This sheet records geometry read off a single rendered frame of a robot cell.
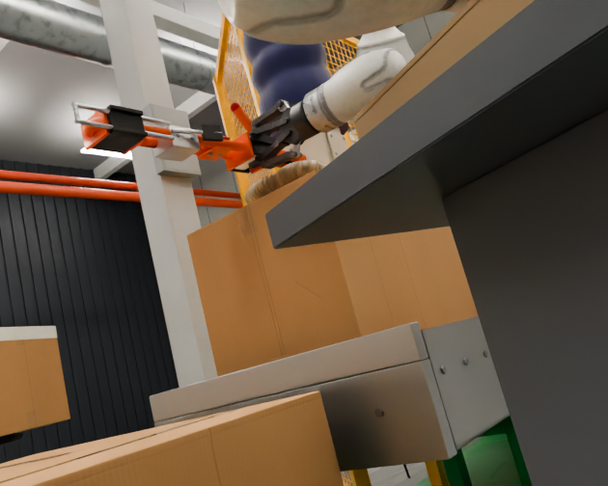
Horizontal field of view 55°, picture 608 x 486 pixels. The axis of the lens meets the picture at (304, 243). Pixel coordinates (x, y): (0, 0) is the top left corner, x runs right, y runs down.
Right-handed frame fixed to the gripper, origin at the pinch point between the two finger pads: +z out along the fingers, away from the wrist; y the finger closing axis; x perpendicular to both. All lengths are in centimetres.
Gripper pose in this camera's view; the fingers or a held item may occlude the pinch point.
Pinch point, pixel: (246, 153)
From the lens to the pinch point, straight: 134.4
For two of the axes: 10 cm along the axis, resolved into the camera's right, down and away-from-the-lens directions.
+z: -7.5, 3.0, 5.9
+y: 2.4, 9.5, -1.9
